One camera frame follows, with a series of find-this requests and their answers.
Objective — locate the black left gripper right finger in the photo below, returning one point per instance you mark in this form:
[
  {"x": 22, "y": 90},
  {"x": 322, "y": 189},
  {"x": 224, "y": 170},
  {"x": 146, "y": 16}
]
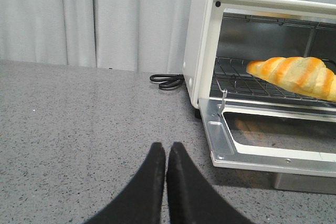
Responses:
[{"x": 191, "y": 198}]

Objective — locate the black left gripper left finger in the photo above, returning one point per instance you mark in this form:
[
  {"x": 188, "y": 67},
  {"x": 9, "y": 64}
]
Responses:
[{"x": 141, "y": 199}]

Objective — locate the glass oven door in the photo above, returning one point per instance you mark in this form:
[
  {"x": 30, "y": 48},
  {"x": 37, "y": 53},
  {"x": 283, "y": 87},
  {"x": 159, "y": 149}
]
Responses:
[{"x": 272, "y": 137}]

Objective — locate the golden croissant bread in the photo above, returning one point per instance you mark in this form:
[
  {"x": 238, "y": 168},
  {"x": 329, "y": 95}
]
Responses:
[{"x": 302, "y": 75}]

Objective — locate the white Toshiba toaster oven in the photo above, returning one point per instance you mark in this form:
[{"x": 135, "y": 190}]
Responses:
[{"x": 253, "y": 30}]

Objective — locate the white curtain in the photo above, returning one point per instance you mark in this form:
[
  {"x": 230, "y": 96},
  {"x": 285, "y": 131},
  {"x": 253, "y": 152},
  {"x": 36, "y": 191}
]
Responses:
[{"x": 138, "y": 35}]

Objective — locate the metal door handle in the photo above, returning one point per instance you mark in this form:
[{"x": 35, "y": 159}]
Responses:
[{"x": 304, "y": 183}]

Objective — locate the wire oven rack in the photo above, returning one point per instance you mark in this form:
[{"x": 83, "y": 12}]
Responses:
[{"x": 230, "y": 75}]

